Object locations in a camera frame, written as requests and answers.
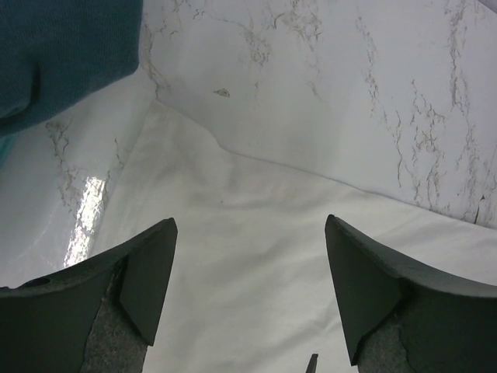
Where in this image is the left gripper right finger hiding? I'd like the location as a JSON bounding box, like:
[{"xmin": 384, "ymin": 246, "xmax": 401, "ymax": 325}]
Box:
[{"xmin": 325, "ymin": 215, "xmax": 496, "ymax": 372}]

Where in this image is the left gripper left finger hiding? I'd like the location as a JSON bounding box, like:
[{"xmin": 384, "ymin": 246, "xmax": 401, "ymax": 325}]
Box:
[{"xmin": 1, "ymin": 218, "xmax": 177, "ymax": 372}]

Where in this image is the white robot print t shirt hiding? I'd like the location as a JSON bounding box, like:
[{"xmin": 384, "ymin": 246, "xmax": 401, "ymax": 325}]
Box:
[{"xmin": 61, "ymin": 101, "xmax": 497, "ymax": 373}]

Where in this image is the teal laundry basket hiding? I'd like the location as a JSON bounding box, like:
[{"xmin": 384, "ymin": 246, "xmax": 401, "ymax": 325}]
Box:
[{"xmin": 0, "ymin": 134, "xmax": 18, "ymax": 169}]

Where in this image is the grey blue t shirt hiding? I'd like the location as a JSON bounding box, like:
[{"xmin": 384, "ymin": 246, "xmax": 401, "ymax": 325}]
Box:
[{"xmin": 1, "ymin": 1, "xmax": 143, "ymax": 136}]

